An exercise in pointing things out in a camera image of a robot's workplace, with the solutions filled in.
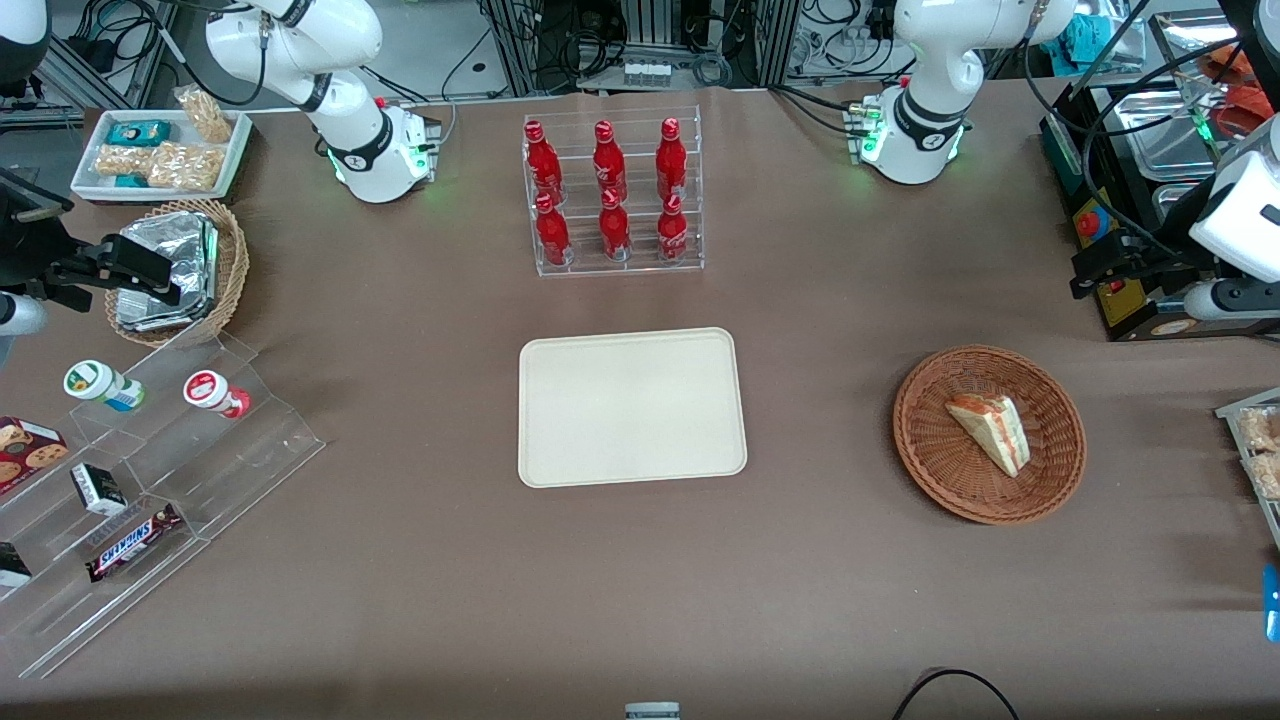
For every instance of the teal cloth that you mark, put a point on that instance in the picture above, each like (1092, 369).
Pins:
(1085, 40)

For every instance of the red cookie box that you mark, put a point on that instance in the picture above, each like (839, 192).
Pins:
(25, 455)

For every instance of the blue plastic item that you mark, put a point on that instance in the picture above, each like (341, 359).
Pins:
(1273, 605)

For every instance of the white power strip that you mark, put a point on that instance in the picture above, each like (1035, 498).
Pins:
(646, 73)

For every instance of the wrapped rice cracker pack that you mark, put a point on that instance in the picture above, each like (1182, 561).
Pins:
(1262, 428)
(1267, 477)

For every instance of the clear bag of puffed snacks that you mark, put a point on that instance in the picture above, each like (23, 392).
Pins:
(205, 115)
(187, 165)
(122, 160)

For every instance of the white rectangular snack tray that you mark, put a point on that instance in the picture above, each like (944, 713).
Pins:
(90, 180)

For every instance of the clear acrylic stepped shelf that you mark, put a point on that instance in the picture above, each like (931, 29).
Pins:
(240, 460)

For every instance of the clear acrylic bottle rack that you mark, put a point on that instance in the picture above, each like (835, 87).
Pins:
(640, 270)

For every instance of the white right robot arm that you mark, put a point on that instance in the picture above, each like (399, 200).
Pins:
(340, 40)

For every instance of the green lid yoghurt bottle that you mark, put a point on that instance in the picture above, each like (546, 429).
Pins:
(95, 383)

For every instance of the snickers chocolate bar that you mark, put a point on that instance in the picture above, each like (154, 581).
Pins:
(132, 543)

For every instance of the black yellow control box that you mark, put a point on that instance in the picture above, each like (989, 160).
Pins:
(1070, 165)

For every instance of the red lid yoghurt bottle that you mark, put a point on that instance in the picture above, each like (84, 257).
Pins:
(210, 390)

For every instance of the small black packet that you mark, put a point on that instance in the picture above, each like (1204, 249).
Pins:
(12, 565)

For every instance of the tan wicker basket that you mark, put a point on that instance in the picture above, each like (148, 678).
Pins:
(232, 265)

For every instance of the small black white box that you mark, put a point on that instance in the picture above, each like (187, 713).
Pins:
(98, 490)

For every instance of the stainless steel tray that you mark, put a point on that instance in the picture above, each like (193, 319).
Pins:
(1160, 135)

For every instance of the grey metal object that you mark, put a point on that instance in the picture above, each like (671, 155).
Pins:
(652, 712)

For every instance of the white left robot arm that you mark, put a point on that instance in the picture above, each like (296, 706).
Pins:
(930, 60)

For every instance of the red cola bottle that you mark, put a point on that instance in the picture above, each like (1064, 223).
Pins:
(609, 160)
(671, 160)
(672, 235)
(541, 160)
(614, 232)
(551, 235)

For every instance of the round brown wicker basket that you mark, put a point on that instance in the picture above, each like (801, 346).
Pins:
(930, 470)

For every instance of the silver foil packages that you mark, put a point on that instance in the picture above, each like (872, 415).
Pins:
(185, 250)

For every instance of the orange cloth item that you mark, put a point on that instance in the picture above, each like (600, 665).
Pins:
(1245, 100)

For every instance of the teal snack box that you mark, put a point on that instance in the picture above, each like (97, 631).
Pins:
(138, 133)

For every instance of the triangular sandwich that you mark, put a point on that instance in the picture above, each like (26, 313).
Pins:
(992, 432)

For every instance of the clear tray with snacks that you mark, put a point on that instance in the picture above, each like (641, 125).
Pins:
(1235, 410)

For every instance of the cream rectangular tray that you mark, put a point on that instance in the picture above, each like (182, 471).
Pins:
(630, 405)

